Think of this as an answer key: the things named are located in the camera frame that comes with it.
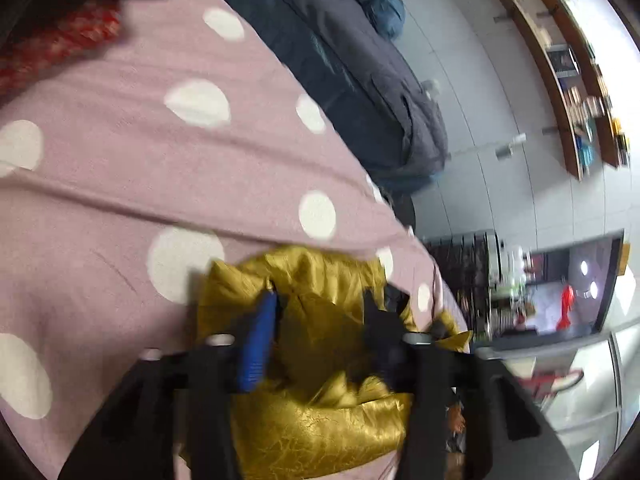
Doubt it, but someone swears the black wire rack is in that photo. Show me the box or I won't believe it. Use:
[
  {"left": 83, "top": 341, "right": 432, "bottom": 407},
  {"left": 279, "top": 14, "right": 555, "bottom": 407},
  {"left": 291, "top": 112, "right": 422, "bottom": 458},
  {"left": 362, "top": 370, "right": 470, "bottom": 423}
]
[{"left": 425, "top": 230, "right": 501, "bottom": 341}]

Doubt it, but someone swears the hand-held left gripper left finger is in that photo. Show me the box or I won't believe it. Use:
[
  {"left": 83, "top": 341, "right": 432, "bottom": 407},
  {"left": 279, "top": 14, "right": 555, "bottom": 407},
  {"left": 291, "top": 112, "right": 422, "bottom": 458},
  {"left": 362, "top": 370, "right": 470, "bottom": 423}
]
[{"left": 57, "top": 287, "right": 281, "bottom": 480}]

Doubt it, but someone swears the wooden wall shelf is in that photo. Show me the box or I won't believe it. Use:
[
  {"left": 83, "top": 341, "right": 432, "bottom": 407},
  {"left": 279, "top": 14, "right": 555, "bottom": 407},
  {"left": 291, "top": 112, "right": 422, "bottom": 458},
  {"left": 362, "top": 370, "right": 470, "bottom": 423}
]
[
  {"left": 487, "top": 0, "right": 598, "bottom": 181},
  {"left": 525, "top": 0, "right": 631, "bottom": 168}
]

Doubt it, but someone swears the dark grey duvet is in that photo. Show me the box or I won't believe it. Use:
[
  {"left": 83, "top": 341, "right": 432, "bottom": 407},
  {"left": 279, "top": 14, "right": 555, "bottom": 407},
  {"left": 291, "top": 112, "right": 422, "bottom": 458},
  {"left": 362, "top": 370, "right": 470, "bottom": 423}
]
[{"left": 205, "top": 0, "right": 448, "bottom": 193}]

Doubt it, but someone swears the pink polka dot blanket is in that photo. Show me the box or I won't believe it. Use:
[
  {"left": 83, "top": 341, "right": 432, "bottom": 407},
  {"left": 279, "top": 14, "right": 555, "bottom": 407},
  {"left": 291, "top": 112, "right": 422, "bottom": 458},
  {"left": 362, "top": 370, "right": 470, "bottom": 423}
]
[{"left": 0, "top": 0, "right": 471, "bottom": 480}]

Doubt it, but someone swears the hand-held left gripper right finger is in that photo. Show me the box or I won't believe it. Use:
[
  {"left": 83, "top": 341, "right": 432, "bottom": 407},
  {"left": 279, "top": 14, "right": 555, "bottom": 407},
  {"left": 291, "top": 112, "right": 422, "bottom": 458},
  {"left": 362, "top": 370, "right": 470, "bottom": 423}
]
[{"left": 360, "top": 285, "right": 581, "bottom": 480}]

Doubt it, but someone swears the gold satin jacket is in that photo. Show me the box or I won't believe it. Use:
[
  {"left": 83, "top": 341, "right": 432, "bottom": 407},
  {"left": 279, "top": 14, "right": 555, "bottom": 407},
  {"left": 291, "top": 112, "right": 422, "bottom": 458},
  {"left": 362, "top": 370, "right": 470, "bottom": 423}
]
[{"left": 192, "top": 245, "right": 473, "bottom": 480}]

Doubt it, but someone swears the dark glass window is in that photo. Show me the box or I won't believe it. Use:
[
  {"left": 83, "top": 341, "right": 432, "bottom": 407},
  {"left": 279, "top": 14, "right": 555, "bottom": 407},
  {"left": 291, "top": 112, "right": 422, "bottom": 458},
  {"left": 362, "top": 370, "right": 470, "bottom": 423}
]
[{"left": 530, "top": 230, "right": 626, "bottom": 336}]

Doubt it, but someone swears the red patterned cloth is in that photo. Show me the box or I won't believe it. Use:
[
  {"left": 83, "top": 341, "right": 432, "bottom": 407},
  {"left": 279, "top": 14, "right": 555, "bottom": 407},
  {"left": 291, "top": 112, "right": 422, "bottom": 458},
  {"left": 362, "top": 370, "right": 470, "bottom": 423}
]
[{"left": 0, "top": 0, "right": 123, "bottom": 101}]

